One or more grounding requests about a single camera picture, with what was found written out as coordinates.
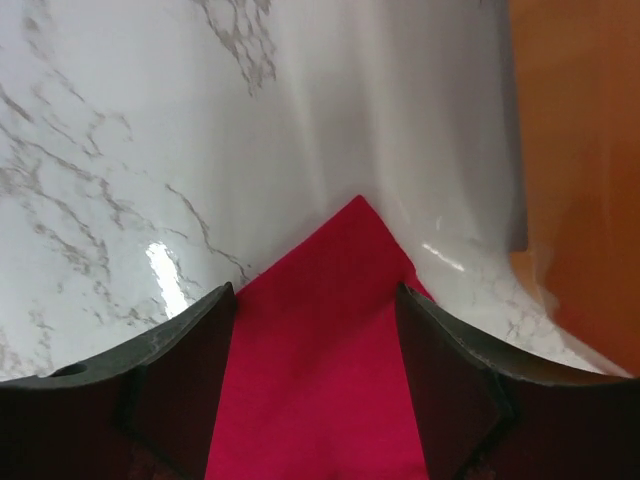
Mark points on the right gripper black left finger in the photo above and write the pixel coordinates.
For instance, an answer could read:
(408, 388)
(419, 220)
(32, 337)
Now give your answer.
(143, 409)

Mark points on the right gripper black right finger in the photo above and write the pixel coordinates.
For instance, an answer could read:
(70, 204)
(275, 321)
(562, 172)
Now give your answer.
(488, 410)

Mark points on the red t shirt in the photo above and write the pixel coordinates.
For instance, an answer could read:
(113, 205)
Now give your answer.
(315, 386)

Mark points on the orange plastic basket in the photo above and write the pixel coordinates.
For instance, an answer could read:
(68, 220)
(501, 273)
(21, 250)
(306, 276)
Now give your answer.
(577, 78)

